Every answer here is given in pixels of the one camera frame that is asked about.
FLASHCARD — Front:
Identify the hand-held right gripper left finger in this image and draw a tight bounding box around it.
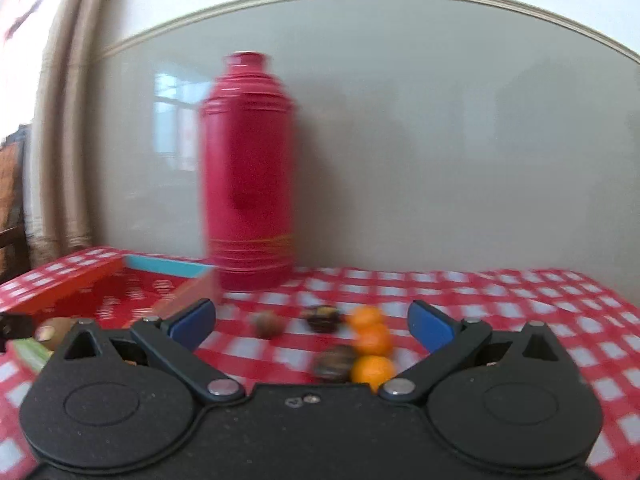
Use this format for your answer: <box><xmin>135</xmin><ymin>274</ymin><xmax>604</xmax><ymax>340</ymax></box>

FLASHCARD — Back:
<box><xmin>50</xmin><ymin>298</ymin><xmax>246</xmax><ymax>405</ymax></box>

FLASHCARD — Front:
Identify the brown kiwi with sticker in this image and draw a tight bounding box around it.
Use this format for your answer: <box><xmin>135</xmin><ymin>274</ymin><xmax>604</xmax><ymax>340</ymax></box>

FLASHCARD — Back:
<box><xmin>35</xmin><ymin>317</ymin><xmax>76</xmax><ymax>352</ymax></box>

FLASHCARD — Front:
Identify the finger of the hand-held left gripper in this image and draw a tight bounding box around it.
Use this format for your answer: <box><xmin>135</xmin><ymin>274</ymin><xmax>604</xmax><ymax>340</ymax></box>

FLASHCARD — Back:
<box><xmin>0</xmin><ymin>312</ymin><xmax>35</xmax><ymax>353</ymax></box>

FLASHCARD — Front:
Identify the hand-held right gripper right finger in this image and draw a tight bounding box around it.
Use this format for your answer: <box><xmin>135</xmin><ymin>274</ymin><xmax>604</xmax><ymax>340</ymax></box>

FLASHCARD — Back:
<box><xmin>379</xmin><ymin>301</ymin><xmax>576</xmax><ymax>404</ymax></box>

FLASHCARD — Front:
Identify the colourful cardboard box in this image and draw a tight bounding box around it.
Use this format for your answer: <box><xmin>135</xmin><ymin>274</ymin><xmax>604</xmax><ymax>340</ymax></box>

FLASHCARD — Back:
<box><xmin>0</xmin><ymin>245</ymin><xmax>222</xmax><ymax>376</ymax></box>

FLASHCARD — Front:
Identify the orange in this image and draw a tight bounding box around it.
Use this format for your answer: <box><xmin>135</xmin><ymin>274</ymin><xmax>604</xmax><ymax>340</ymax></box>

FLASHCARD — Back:
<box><xmin>347</xmin><ymin>306</ymin><xmax>387</xmax><ymax>331</ymax></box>
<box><xmin>354</xmin><ymin>325</ymin><xmax>395</xmax><ymax>357</ymax></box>
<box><xmin>350</xmin><ymin>355</ymin><xmax>397</xmax><ymax>392</ymax></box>

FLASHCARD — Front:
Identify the red thermos flask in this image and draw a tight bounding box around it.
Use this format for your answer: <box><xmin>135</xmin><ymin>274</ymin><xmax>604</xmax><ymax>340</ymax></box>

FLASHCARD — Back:
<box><xmin>199</xmin><ymin>51</ymin><xmax>296</xmax><ymax>292</ymax></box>

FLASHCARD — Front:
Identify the small brown round fruit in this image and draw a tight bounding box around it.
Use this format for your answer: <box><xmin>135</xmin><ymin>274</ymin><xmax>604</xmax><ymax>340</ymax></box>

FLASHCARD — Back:
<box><xmin>250</xmin><ymin>310</ymin><xmax>286</xmax><ymax>339</ymax></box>

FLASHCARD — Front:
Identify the dark brown wrinkled fruit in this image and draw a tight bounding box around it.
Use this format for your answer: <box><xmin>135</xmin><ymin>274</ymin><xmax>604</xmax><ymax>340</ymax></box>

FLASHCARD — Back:
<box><xmin>303</xmin><ymin>305</ymin><xmax>343</xmax><ymax>333</ymax></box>
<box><xmin>313</xmin><ymin>345</ymin><xmax>358</xmax><ymax>383</ymax></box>

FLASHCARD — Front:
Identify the beige curtain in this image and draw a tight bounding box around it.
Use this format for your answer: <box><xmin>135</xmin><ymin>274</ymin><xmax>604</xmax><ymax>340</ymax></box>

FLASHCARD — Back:
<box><xmin>30</xmin><ymin>0</ymin><xmax>118</xmax><ymax>261</ymax></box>

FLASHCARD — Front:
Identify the red white checkered tablecloth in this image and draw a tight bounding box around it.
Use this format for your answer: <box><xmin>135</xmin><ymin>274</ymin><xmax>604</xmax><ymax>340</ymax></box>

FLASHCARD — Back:
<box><xmin>0</xmin><ymin>245</ymin><xmax>640</xmax><ymax>480</ymax></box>

